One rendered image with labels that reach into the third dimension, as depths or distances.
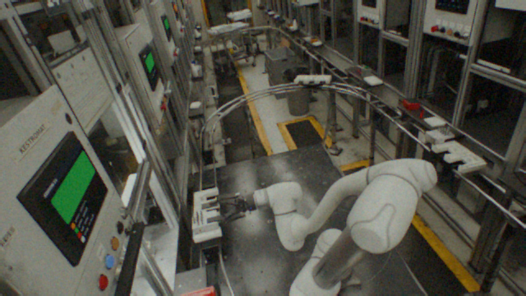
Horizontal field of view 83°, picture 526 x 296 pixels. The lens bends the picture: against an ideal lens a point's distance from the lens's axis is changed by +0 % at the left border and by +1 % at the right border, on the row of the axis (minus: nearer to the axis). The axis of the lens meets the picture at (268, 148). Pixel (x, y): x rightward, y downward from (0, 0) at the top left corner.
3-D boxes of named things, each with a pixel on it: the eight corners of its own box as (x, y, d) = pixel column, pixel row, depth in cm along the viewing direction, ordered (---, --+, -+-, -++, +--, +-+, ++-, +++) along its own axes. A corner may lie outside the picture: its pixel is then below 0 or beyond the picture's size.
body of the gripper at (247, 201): (256, 202, 137) (236, 207, 136) (252, 188, 132) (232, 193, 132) (258, 214, 131) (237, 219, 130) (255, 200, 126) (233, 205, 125)
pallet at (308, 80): (294, 89, 316) (293, 80, 311) (298, 83, 327) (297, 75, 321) (329, 89, 303) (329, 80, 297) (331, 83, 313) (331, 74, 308)
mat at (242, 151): (278, 164, 342) (278, 164, 341) (227, 176, 337) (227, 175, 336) (232, 47, 831) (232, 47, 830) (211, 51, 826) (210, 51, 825)
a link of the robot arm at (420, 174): (373, 154, 99) (357, 178, 90) (430, 142, 85) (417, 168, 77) (391, 187, 102) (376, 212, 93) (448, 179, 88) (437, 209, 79)
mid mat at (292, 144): (340, 151, 345) (340, 150, 344) (294, 162, 340) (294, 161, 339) (313, 115, 428) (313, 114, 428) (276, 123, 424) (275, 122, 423)
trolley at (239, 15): (262, 52, 746) (256, 10, 693) (240, 57, 734) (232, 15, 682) (252, 45, 815) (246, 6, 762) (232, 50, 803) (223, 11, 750)
